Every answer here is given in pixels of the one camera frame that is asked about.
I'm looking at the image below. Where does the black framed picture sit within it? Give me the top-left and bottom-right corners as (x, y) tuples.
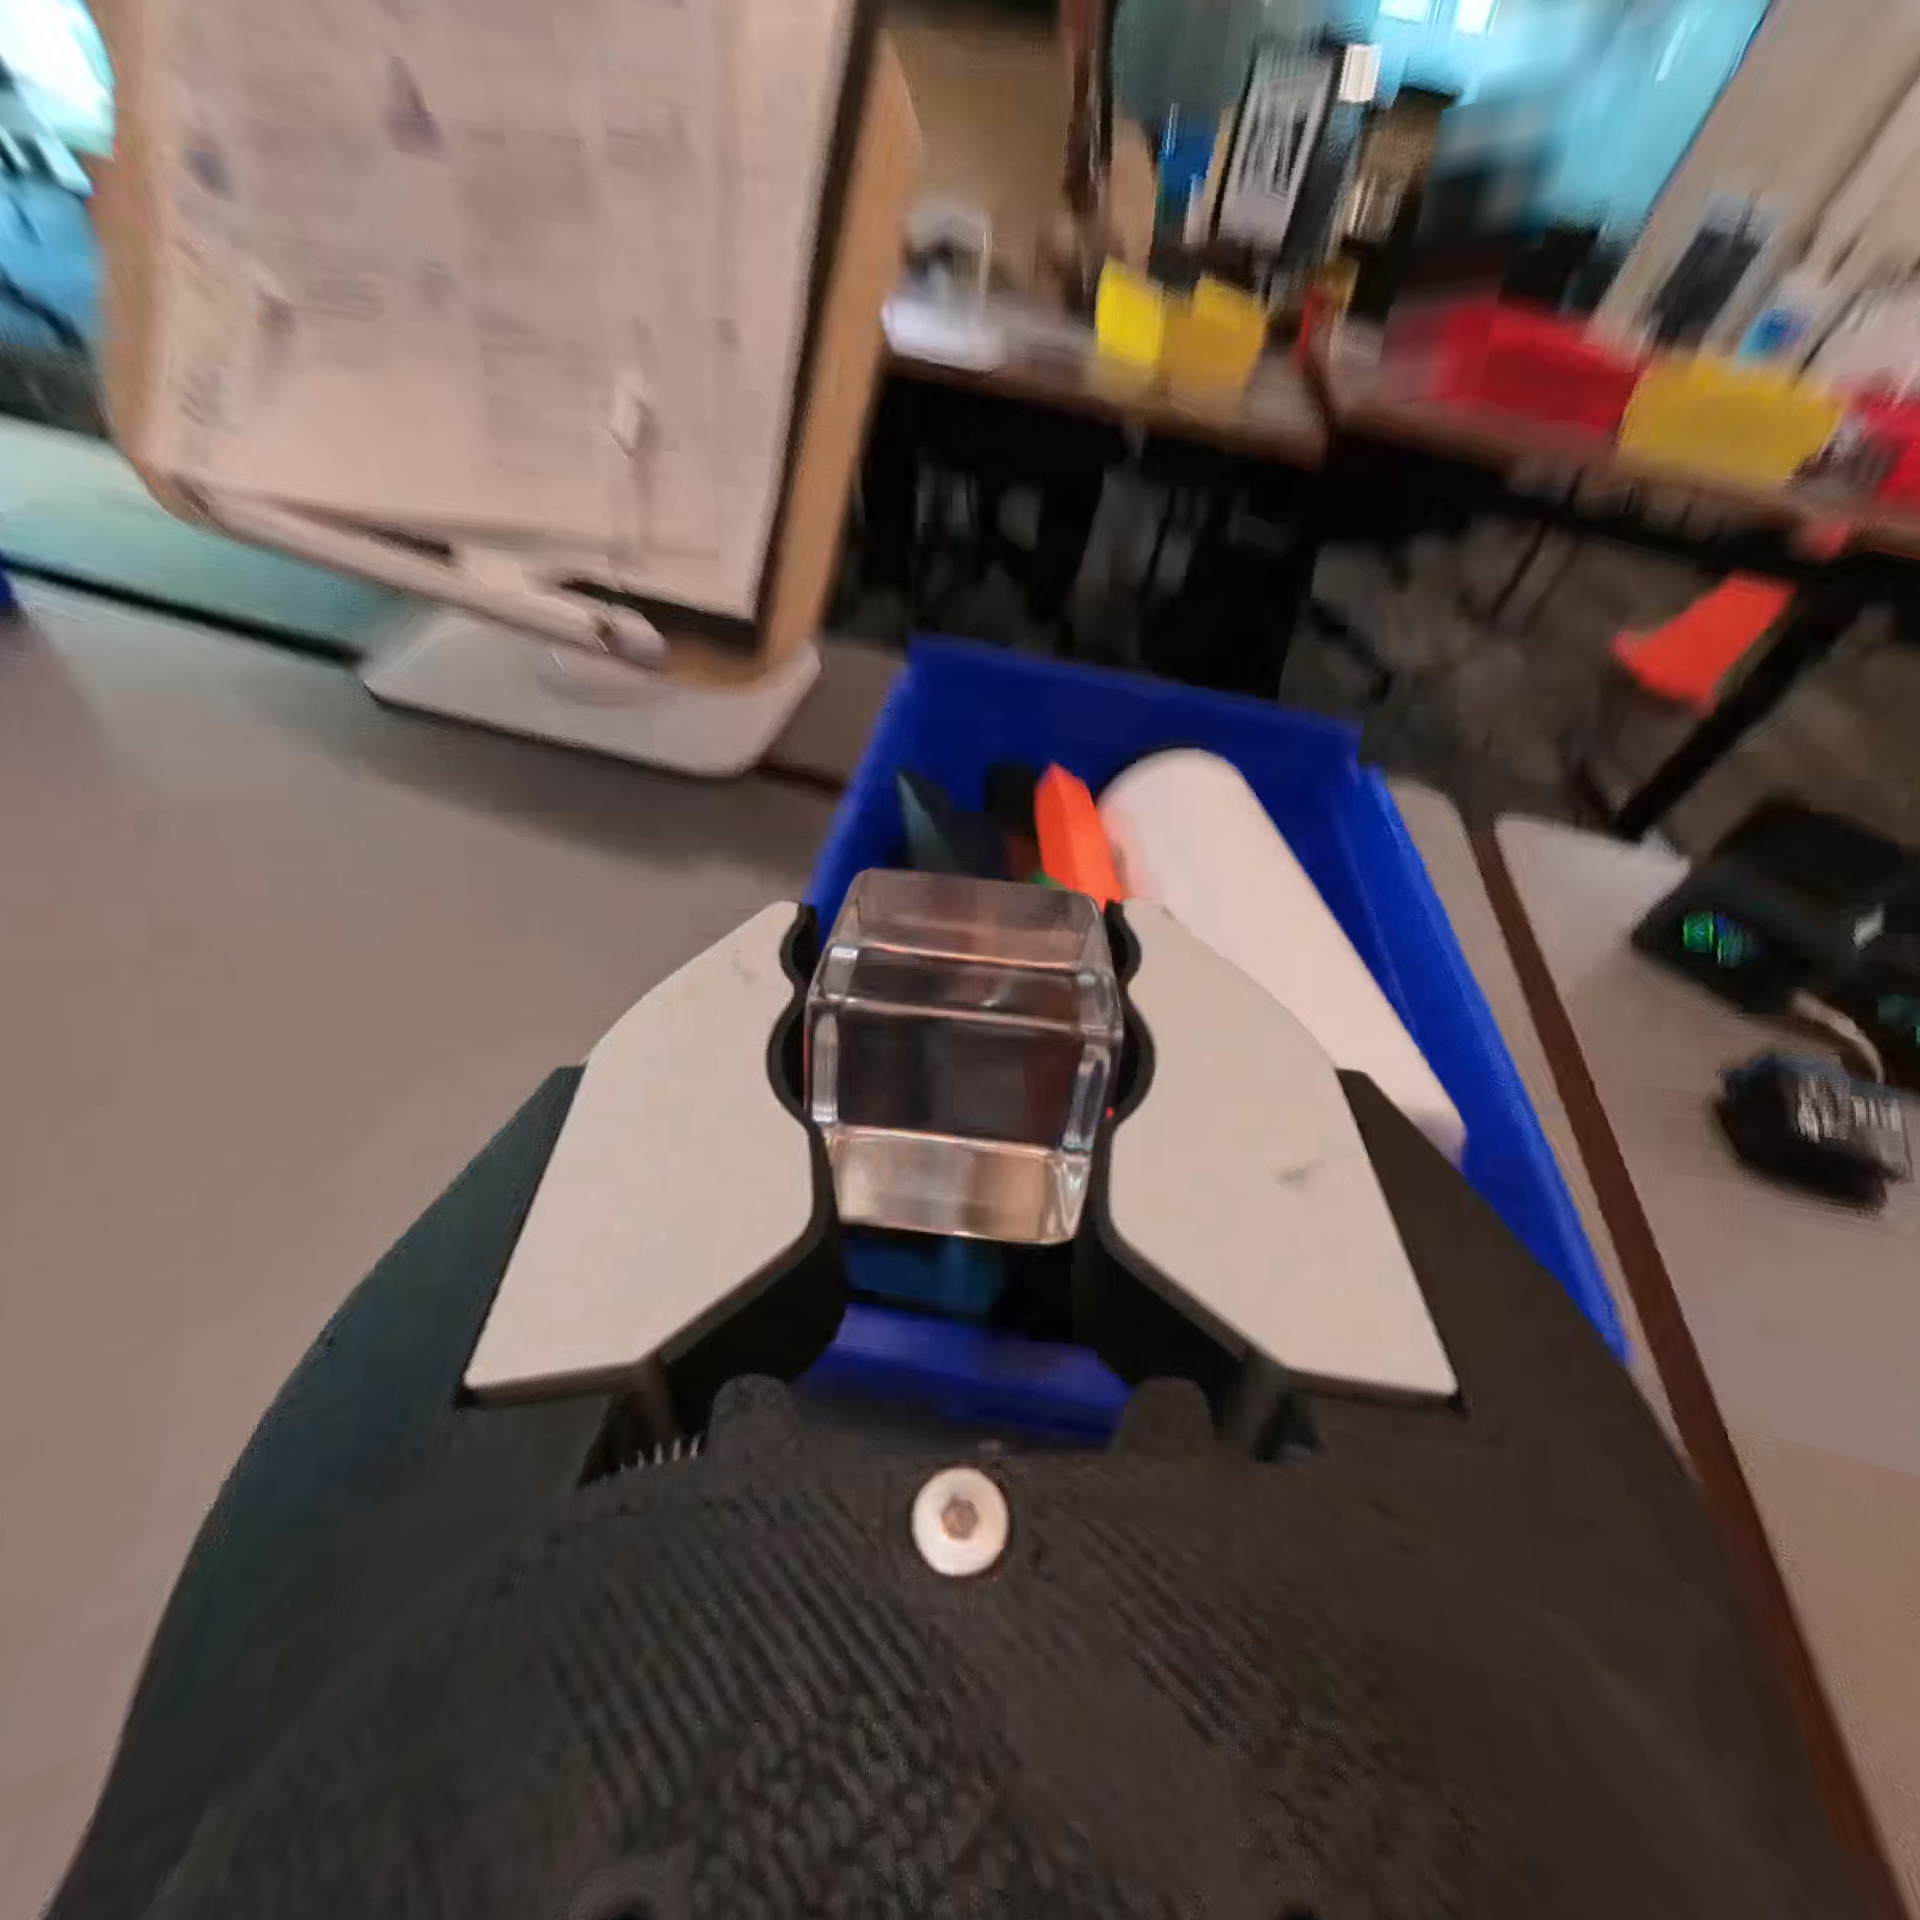
(1212, 42), (1354, 256)

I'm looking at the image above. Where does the blue plastic bin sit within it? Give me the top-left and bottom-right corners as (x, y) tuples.
(802, 633), (1633, 1445)

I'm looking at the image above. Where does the wide yellow bin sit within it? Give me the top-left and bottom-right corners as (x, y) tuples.
(1616, 356), (1844, 484)

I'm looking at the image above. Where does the adjacent grey desk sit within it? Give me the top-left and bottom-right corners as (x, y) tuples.
(1477, 815), (1920, 1877)

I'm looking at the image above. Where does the black power adapter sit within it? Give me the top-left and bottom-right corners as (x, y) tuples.
(1715, 1048), (1920, 1213)

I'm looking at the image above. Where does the wooden background table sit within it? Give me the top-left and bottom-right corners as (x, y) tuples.
(885, 307), (1920, 564)

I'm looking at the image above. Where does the black electronic device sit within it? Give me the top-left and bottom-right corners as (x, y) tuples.
(1633, 801), (1920, 1037)

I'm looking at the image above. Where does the white plastic bottle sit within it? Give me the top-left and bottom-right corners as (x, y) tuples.
(1099, 747), (1469, 1163)

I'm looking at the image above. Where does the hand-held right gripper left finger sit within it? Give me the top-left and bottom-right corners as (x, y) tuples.
(459, 897), (842, 1401)

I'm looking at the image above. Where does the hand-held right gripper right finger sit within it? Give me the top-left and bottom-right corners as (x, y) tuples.
(1088, 901), (1462, 1409)

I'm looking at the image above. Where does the orange chair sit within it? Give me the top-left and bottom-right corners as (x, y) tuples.
(1610, 575), (1797, 711)

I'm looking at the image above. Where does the orange plastic piece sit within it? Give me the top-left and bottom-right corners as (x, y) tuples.
(1030, 761), (1126, 909)

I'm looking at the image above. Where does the clear acrylic cube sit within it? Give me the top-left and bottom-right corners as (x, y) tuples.
(804, 866), (1126, 1249)

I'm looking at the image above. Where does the small yellow bin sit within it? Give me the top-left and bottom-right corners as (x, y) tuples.
(1169, 277), (1268, 400)
(1093, 258), (1173, 377)

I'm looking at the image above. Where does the red plastic bin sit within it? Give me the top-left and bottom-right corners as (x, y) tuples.
(1387, 297), (1641, 442)

